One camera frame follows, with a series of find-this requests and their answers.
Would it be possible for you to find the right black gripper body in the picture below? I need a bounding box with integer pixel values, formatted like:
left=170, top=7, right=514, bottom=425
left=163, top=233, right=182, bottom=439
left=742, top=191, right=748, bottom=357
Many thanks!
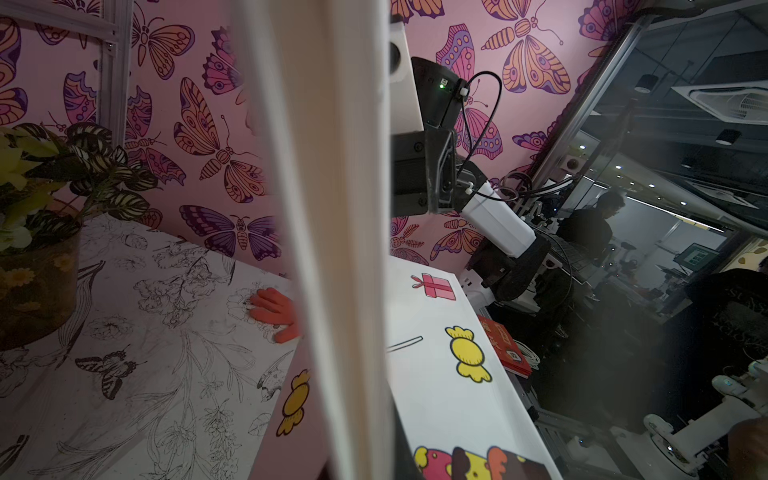
left=391, top=128, right=486, bottom=218

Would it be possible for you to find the white paper bag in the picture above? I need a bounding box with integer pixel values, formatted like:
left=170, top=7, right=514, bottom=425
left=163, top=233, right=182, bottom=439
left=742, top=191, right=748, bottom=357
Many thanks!
left=230, top=0, right=565, bottom=480

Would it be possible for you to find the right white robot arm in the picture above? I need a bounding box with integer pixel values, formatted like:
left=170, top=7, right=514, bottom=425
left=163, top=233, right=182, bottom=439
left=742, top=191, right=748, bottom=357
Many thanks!
left=390, top=57, right=550, bottom=309

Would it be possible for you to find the person in black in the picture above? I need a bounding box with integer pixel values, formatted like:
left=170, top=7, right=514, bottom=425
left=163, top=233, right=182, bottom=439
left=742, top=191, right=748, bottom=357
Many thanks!
left=556, top=191, right=625, bottom=262

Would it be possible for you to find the red book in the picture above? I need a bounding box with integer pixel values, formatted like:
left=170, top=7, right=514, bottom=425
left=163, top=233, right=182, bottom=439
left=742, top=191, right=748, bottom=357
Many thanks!
left=478, top=316, right=533, bottom=379

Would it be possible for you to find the red rubber glove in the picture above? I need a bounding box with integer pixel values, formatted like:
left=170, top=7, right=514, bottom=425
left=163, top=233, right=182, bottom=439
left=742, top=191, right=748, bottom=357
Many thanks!
left=249, top=288, right=300, bottom=344

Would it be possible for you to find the green potted plant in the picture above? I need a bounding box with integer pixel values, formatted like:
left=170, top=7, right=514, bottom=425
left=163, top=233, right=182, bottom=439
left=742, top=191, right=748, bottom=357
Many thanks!
left=1, top=122, right=158, bottom=350

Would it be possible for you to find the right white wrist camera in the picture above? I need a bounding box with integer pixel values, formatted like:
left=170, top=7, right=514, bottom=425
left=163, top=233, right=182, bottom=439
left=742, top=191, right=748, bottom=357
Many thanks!
left=389, top=17, right=423, bottom=135

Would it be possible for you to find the aluminium frame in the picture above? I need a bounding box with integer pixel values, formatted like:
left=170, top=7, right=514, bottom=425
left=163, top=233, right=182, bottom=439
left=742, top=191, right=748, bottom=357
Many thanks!
left=1, top=1, right=134, bottom=145

